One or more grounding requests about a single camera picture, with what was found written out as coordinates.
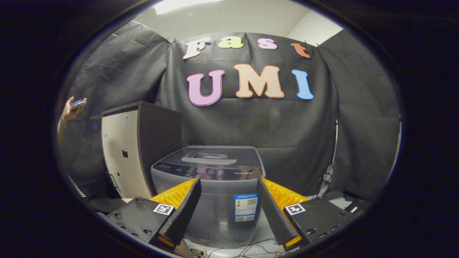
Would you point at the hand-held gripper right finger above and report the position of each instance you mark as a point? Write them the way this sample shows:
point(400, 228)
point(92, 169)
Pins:
point(274, 215)

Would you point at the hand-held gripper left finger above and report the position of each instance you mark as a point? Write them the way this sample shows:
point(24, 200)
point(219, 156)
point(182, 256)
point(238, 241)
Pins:
point(185, 211)

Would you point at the grey washing machine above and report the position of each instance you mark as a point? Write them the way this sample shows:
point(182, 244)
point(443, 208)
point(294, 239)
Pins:
point(218, 200)

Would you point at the smartphone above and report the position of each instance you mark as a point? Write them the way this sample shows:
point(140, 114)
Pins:
point(78, 104)

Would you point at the white round floor device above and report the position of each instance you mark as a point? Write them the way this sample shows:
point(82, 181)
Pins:
point(198, 252)

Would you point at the thin metal light stand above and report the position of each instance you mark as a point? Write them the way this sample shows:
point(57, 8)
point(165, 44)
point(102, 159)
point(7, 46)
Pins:
point(331, 161)

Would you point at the beige and black cabinet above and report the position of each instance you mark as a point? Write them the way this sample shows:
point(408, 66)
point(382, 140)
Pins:
point(125, 154)

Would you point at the dark floor object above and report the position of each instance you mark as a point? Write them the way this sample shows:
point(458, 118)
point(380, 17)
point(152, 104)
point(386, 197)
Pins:
point(358, 206)

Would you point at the black backdrop cloth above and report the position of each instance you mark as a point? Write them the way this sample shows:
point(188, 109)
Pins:
point(287, 125)

